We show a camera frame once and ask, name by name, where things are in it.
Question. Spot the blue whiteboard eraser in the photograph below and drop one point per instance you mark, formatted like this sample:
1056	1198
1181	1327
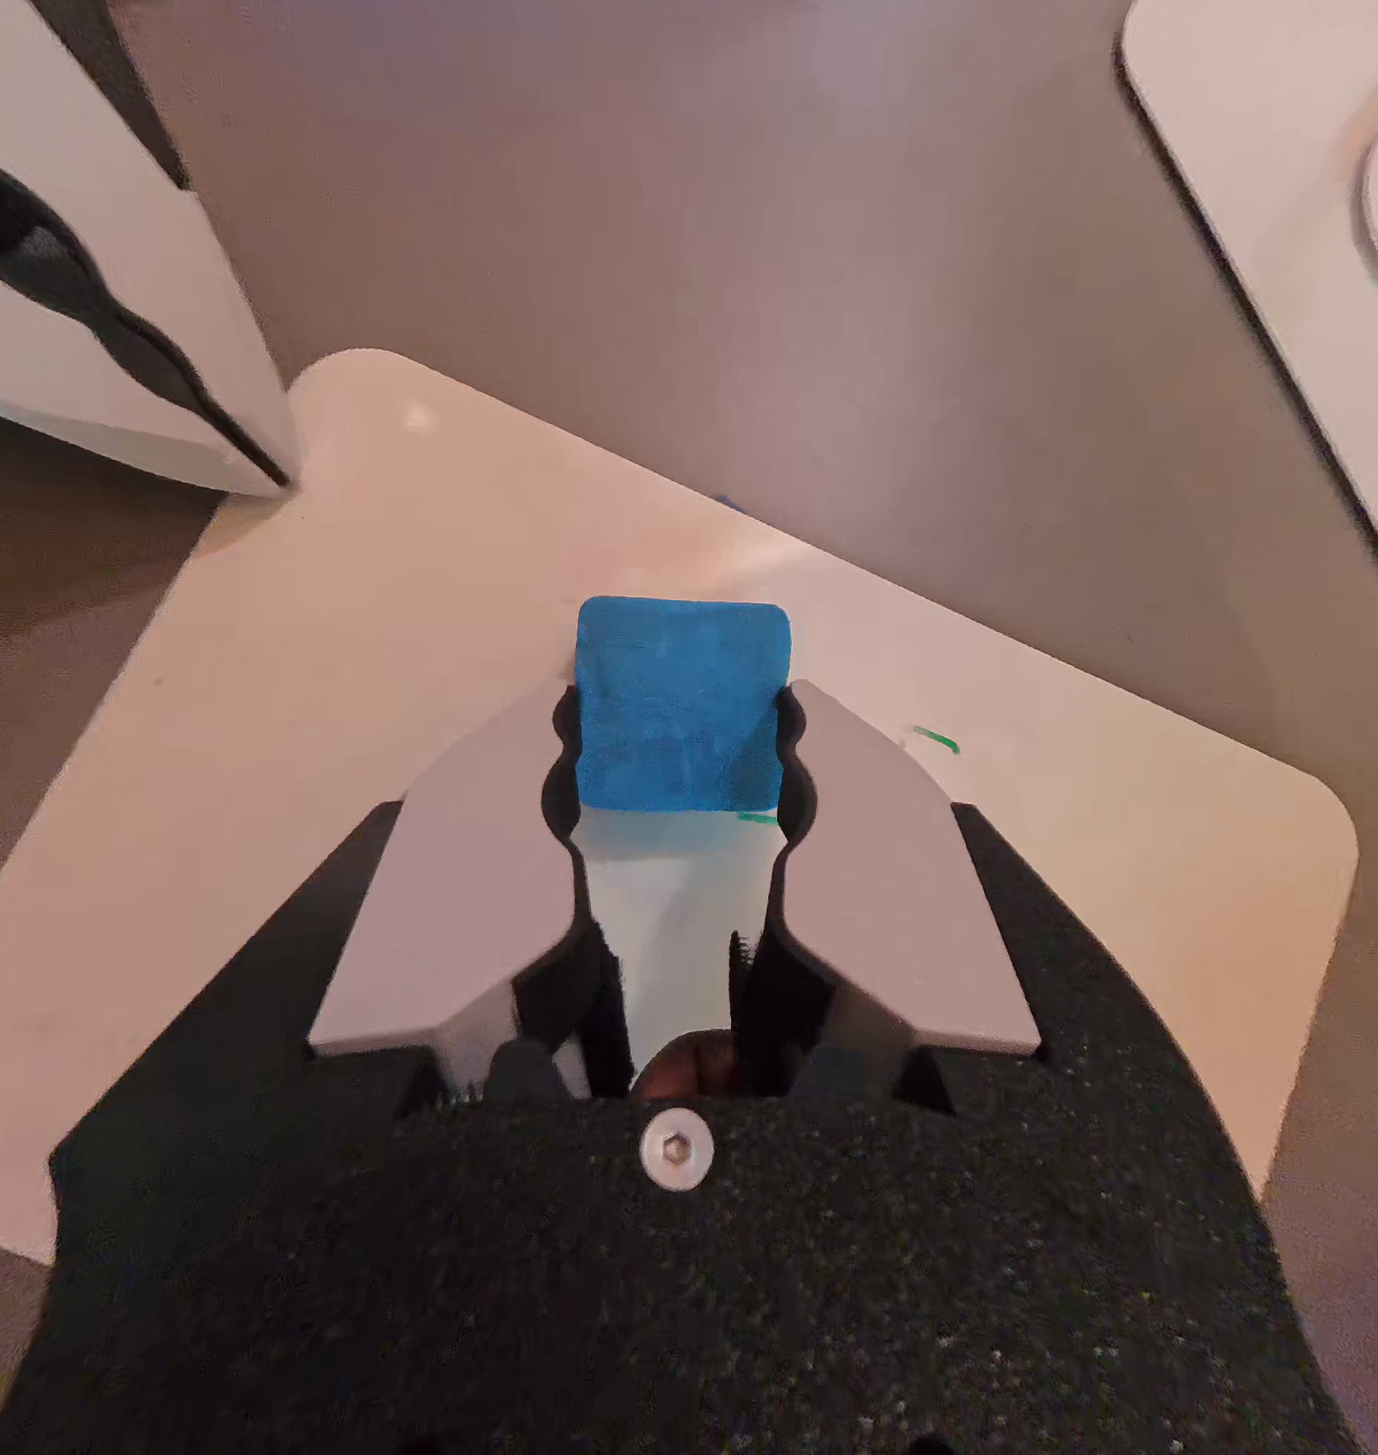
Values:
677	704

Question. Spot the white flat panel dark edge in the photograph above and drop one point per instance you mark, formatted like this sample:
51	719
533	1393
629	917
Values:
1246	181

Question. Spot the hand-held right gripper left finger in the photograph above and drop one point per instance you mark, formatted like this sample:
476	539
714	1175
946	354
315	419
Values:
450	899

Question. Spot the small white whiteboard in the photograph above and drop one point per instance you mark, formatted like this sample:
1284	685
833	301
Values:
336	637

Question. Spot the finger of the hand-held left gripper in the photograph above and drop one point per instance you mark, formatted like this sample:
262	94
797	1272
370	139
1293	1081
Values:
41	352
97	161

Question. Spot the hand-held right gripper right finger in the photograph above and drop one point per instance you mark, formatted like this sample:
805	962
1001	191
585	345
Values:
905	910

